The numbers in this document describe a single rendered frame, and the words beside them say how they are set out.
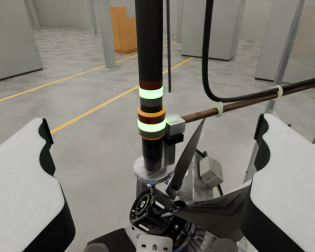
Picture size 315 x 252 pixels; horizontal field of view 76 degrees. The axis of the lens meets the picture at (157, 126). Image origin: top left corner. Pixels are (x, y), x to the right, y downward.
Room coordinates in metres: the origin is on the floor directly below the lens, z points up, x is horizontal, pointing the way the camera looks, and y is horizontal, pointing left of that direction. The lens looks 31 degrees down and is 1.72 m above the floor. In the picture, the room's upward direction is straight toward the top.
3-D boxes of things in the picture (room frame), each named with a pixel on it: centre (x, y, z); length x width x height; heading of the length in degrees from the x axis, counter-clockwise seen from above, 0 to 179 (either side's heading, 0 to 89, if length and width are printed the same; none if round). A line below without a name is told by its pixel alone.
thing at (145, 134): (0.28, 0.01, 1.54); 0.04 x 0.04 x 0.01
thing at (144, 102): (0.28, 0.01, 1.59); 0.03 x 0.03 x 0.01
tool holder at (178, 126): (0.28, 0.00, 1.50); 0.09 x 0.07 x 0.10; 117
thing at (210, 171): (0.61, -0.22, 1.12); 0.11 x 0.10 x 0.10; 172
